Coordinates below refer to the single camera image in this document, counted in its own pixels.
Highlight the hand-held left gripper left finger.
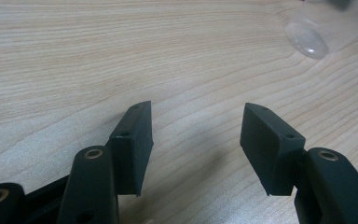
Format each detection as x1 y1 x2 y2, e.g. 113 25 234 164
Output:
105 100 155 198

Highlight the clear plastic cup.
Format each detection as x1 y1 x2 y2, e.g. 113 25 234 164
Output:
284 0 358 61

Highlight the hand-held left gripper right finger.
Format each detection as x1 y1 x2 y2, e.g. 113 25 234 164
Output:
239 102 307 197

